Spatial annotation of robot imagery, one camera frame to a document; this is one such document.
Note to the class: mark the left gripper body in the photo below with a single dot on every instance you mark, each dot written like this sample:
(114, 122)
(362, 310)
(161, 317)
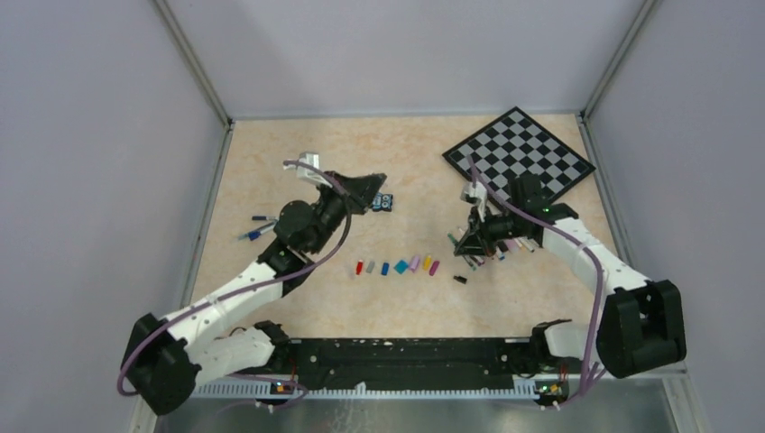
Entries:
(331, 208)

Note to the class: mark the blue owl eraser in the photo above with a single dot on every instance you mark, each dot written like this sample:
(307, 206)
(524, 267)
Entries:
(382, 203)

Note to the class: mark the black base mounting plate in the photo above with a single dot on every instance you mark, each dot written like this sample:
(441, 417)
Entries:
(413, 364)

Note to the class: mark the black grey chessboard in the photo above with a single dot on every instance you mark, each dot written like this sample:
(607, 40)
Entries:
(514, 144)

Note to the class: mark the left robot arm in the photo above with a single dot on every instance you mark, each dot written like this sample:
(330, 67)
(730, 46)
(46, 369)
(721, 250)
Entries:
(167, 358)

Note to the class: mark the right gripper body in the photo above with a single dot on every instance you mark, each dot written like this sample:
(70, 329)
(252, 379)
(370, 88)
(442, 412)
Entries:
(501, 226)

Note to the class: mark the light purple highlighter cap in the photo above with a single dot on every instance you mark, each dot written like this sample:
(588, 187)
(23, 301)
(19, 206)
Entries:
(414, 263)

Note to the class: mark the grey cable duct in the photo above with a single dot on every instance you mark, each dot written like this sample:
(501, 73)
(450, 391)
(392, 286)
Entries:
(240, 389)

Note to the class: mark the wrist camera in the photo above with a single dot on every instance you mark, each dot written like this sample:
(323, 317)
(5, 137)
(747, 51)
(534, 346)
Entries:
(475, 194)
(307, 167)

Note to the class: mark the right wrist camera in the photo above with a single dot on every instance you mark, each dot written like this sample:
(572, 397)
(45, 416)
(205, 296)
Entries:
(475, 194)

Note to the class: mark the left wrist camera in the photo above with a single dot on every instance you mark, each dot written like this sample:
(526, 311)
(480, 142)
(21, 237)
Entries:
(307, 167)

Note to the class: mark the light pink highlighter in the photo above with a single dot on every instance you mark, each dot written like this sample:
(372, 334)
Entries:
(512, 245)

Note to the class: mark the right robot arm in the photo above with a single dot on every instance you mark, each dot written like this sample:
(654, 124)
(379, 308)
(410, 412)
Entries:
(637, 323)

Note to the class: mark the blue cap pen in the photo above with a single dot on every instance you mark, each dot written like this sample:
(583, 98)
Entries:
(256, 233)

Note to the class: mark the light blue highlighter cap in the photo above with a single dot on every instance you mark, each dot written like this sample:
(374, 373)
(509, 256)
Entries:
(401, 266)

